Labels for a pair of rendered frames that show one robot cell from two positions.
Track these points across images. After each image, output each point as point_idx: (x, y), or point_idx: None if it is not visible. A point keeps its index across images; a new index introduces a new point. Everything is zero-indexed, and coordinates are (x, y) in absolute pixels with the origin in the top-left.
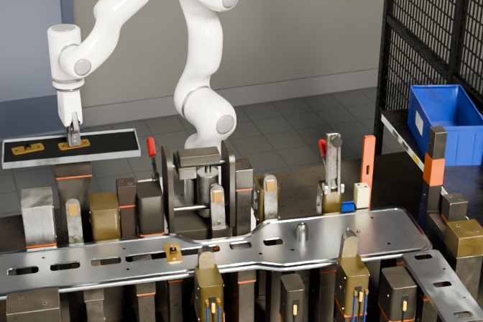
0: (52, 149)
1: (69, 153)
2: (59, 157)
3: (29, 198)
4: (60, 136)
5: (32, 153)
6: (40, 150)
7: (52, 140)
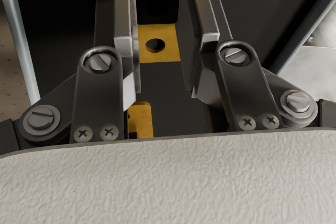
0: (160, 81)
1: (246, 26)
2: (279, 75)
3: (316, 91)
4: (26, 48)
5: (167, 126)
6: (154, 110)
7: (63, 74)
